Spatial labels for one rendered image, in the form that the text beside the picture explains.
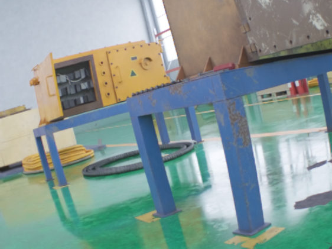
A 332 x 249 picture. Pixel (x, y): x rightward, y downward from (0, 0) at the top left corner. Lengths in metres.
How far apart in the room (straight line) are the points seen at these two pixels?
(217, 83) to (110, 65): 2.81
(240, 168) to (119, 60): 2.94
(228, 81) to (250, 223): 0.54
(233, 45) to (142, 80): 2.69
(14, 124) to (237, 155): 5.88
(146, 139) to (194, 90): 0.54
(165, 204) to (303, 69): 0.99
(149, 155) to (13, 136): 5.19
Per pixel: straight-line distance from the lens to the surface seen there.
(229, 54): 1.68
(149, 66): 4.32
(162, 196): 2.02
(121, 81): 4.09
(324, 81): 3.14
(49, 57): 3.24
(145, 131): 1.97
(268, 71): 1.56
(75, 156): 5.64
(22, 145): 6.97
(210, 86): 1.43
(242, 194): 1.46
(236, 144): 1.40
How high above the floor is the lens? 0.60
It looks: 4 degrees down
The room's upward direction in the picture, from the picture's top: 14 degrees counter-clockwise
